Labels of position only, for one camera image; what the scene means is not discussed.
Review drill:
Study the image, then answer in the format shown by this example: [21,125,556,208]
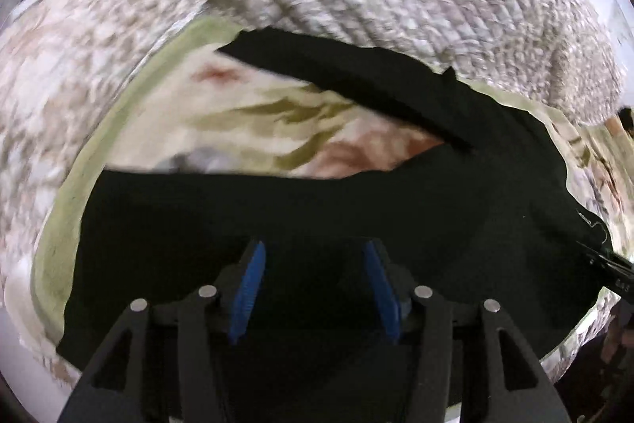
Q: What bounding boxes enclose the black pants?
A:
[55,28,620,423]

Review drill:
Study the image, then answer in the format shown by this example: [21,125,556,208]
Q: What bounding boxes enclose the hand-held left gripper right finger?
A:
[361,239,574,423]

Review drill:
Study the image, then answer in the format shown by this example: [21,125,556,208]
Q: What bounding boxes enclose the floral fleece blanket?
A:
[5,15,634,384]

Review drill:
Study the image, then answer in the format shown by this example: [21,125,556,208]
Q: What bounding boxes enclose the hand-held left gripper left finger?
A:
[58,239,268,423]

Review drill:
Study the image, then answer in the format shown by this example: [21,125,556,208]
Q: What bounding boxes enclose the pale patterned quilt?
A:
[0,0,219,354]

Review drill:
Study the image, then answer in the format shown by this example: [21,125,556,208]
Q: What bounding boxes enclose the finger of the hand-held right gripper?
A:
[577,239,634,300]

